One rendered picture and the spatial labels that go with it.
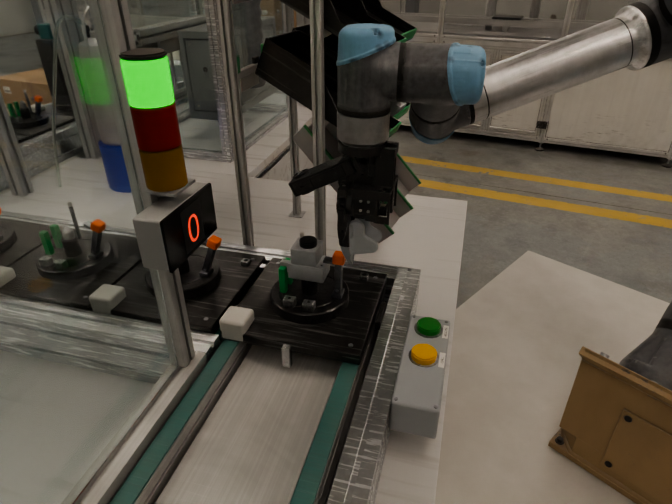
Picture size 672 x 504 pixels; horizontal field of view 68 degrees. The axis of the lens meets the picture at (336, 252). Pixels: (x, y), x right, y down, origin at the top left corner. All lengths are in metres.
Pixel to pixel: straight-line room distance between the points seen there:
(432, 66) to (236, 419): 0.56
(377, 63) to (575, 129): 4.20
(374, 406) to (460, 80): 0.46
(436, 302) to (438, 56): 0.58
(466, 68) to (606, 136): 4.20
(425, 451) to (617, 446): 0.26
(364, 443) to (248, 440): 0.17
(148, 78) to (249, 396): 0.48
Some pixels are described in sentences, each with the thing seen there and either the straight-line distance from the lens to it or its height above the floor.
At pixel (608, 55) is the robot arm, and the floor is 1.38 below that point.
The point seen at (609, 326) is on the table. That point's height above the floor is 0.86.
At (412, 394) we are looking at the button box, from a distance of 0.76.
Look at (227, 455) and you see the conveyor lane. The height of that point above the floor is 0.92.
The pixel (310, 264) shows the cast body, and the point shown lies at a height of 1.06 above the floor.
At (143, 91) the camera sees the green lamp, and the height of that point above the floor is 1.38.
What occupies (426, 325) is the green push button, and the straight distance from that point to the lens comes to 0.86.
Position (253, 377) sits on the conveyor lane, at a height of 0.92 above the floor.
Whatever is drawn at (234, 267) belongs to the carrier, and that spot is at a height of 0.97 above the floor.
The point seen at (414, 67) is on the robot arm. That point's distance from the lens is 0.68.
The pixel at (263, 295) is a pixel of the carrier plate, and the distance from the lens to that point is 0.93.
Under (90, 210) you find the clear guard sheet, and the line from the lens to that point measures 0.60.
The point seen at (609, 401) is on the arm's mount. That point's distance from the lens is 0.78.
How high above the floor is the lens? 1.51
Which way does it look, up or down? 31 degrees down
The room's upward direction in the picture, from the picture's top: straight up
